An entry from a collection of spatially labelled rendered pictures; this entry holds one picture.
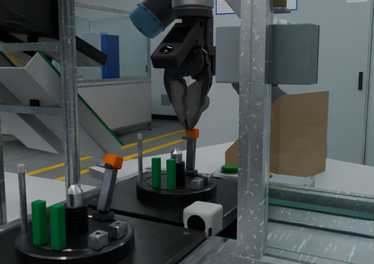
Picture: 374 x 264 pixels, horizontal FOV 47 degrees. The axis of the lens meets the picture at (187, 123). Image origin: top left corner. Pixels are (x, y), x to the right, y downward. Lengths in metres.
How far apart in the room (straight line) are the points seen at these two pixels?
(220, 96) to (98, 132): 3.17
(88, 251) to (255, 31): 0.31
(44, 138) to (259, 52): 0.62
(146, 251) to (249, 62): 0.26
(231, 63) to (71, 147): 0.39
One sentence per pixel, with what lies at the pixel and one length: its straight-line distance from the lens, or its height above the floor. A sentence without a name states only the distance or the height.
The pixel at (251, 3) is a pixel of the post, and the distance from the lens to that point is 0.51.
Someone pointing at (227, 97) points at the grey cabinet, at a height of 0.88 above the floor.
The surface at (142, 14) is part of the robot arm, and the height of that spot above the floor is 1.29.
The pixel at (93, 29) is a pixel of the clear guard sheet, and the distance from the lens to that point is 6.51.
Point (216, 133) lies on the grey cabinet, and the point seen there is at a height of 0.53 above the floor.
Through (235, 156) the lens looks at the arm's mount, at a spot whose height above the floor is 0.92.
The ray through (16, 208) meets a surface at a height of 0.86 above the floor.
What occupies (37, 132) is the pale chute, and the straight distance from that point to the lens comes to 0.99.
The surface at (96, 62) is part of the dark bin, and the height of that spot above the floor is 1.20.
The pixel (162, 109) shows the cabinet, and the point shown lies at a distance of 9.06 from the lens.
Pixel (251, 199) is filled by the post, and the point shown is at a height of 1.03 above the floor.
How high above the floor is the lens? 1.20
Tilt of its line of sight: 8 degrees down
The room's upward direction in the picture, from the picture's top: straight up
